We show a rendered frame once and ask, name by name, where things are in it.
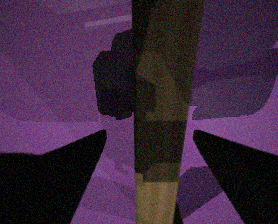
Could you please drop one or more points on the wooden board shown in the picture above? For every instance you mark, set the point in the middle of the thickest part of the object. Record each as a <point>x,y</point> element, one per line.
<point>165,36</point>

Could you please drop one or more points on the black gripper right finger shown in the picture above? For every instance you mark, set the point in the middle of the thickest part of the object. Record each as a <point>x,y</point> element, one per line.
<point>248,176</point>

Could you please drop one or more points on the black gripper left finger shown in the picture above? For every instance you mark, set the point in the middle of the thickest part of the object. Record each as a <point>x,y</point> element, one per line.
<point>53,183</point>

